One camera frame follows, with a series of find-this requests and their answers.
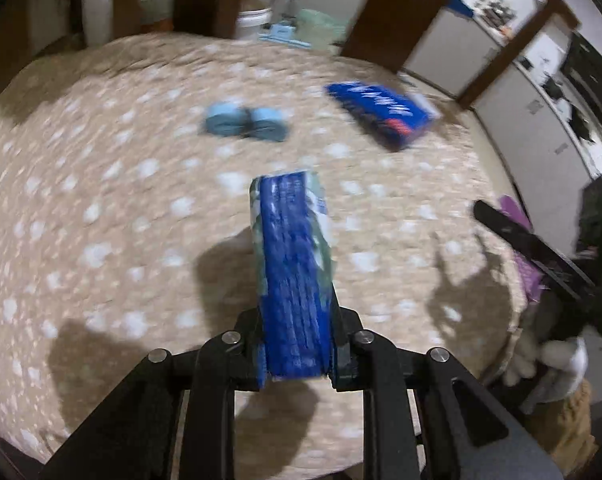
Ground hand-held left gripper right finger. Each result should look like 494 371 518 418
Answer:
326 305 564 480

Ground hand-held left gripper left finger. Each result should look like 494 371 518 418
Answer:
40 310 269 480

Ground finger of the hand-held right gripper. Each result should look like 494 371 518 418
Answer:
473 200 602 333

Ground purple plastic basket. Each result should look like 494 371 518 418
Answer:
498 195 549 306

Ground blue floral tissue packet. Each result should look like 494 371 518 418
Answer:
249 170 338 380

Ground dark blue cardboard box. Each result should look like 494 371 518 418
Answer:
325 81 439 152

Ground light blue pack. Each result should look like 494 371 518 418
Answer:
203 102 289 142

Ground grey lower kitchen cabinets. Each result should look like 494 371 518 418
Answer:
406 0 602 181

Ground black range hood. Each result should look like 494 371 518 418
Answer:
561 32 602 141

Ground beige quilted seat cushion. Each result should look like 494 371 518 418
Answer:
0 31 526 476

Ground brown wooden chair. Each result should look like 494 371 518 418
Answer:
66 0 582 111

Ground green bag bin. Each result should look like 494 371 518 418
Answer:
296 8 349 53

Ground large white plastic bucket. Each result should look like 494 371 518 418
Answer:
237 7 273 41

